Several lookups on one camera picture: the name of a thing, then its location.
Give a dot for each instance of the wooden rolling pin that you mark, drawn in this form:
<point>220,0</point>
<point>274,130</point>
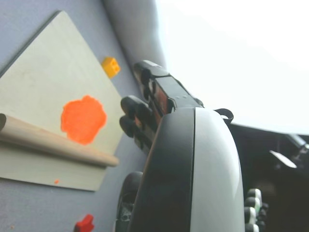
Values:
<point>48,142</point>

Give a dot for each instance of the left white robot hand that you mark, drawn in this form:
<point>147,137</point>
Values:
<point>193,169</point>

